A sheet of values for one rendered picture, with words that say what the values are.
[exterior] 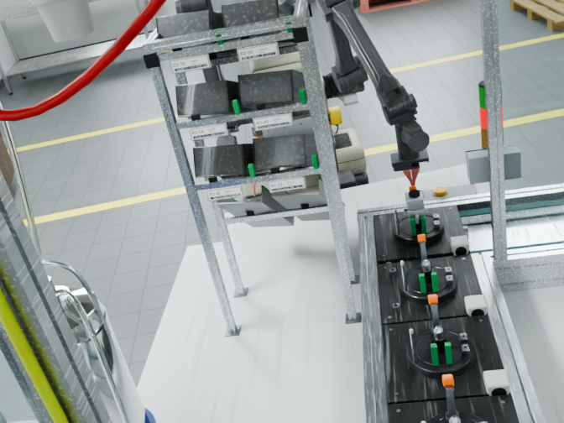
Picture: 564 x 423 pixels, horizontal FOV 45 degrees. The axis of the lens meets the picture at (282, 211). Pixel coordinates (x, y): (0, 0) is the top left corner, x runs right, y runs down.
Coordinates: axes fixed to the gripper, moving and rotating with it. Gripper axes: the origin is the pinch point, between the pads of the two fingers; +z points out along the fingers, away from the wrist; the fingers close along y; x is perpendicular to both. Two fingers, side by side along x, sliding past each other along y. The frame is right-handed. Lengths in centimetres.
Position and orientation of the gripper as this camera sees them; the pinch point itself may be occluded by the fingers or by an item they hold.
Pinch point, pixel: (413, 184)
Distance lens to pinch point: 198.0
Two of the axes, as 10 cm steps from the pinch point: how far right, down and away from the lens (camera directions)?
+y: 9.8, -1.4, -1.7
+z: 2.0, 8.6, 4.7
